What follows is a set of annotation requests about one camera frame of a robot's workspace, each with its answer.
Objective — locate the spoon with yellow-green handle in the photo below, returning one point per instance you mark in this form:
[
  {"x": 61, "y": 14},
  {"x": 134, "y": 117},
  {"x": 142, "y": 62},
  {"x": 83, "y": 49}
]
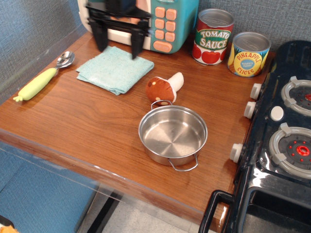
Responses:
[{"x": 39, "y": 82}]

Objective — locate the orange object at corner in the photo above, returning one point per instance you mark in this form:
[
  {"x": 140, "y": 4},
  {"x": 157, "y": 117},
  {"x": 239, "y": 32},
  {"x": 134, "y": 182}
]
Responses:
[{"x": 6, "y": 226}]

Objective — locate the teal toy microwave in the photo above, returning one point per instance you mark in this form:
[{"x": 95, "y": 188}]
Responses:
[{"x": 171, "y": 23}]

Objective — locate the black toy stove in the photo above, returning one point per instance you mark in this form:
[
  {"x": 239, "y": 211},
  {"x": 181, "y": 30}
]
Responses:
[{"x": 273, "y": 181}]

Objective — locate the tomato sauce can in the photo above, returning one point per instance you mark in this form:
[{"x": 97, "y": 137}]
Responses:
[{"x": 213, "y": 31}]

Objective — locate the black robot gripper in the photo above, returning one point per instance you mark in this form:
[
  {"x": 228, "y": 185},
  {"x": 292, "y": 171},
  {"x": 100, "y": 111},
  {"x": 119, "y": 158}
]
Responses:
[{"x": 120, "y": 15}]

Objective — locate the teal cloth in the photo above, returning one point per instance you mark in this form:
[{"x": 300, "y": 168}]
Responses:
[{"x": 114, "y": 70}]

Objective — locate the stainless steel pot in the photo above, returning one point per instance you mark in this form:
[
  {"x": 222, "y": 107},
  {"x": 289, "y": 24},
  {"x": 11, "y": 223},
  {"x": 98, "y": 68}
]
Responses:
[{"x": 173, "y": 135}]

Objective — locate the pineapple slices can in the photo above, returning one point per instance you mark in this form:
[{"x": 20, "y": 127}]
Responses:
[{"x": 248, "y": 54}]

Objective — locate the brown plush mushroom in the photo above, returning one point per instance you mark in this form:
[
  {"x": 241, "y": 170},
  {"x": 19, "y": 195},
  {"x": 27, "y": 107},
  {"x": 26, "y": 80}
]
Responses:
[{"x": 164, "y": 92}]

